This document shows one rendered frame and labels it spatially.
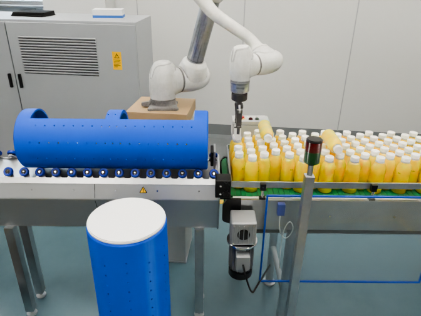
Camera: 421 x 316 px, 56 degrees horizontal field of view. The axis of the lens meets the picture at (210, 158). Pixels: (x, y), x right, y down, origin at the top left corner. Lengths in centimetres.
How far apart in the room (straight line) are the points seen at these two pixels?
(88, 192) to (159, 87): 75
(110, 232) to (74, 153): 59
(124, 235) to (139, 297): 25
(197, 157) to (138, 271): 62
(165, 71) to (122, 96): 119
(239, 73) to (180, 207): 70
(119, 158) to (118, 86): 165
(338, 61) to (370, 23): 47
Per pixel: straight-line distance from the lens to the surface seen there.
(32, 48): 364
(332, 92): 466
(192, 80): 239
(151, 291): 151
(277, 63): 190
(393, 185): 197
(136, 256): 138
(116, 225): 142
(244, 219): 174
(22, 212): 219
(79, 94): 358
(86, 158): 188
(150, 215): 145
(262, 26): 443
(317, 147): 155
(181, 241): 270
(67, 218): 214
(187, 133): 177
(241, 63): 178
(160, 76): 231
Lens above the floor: 185
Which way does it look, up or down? 26 degrees down
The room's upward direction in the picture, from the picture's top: 1 degrees clockwise
